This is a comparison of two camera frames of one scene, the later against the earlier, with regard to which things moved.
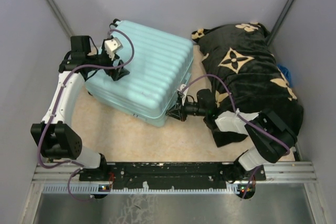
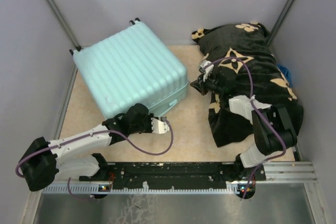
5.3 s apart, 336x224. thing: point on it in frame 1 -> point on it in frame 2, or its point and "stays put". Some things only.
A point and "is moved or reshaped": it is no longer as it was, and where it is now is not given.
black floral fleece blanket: [245, 75] stays put
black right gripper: [177, 113] -> [200, 85]
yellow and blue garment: [286, 72] stays put
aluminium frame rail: [303, 172] stays put
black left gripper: [117, 73] -> [148, 119]
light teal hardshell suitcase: [160, 64] is moved or reshaped
